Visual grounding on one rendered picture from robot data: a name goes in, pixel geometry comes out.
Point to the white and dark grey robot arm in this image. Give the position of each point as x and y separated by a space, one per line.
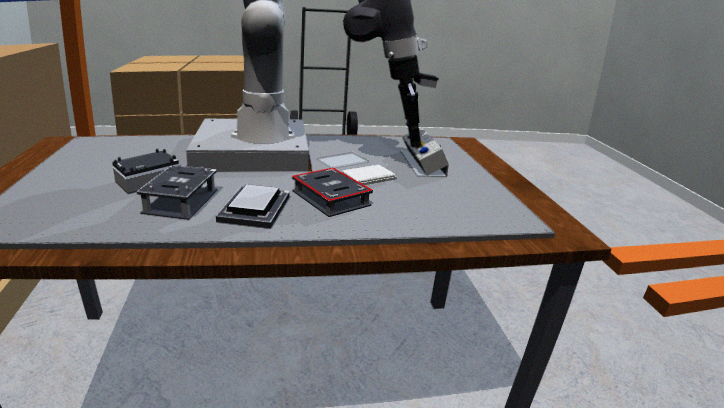
263 118

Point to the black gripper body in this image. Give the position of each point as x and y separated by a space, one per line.
406 70

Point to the white button panel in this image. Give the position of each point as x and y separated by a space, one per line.
429 161

